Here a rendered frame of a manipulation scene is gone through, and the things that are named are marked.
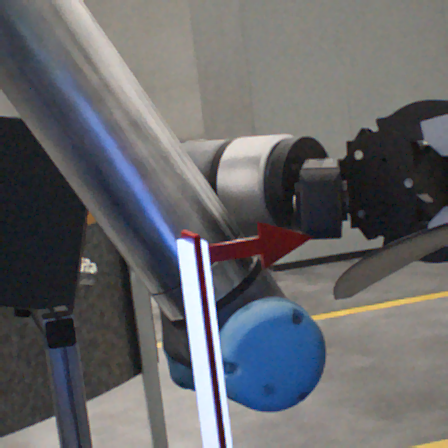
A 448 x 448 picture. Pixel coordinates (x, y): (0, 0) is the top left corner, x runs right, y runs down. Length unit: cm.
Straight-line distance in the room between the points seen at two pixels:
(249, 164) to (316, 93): 601
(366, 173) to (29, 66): 24
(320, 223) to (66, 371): 46
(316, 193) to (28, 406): 184
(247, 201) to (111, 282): 188
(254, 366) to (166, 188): 13
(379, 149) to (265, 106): 597
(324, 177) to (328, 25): 617
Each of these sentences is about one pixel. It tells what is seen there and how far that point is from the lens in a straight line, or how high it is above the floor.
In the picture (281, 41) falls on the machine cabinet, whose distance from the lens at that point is 675.
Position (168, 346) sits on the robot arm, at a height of 106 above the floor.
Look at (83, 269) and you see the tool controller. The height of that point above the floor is 108.
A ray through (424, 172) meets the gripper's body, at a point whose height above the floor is 119.
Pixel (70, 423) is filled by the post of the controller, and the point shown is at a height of 95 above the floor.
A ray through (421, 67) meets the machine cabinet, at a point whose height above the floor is 114.
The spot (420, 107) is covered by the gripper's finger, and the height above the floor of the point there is 123.
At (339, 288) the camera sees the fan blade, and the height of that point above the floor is 113.
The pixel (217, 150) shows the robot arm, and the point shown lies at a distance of 83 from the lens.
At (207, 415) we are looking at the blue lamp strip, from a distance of 56.
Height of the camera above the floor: 127
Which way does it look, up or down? 8 degrees down
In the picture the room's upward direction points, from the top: 7 degrees counter-clockwise
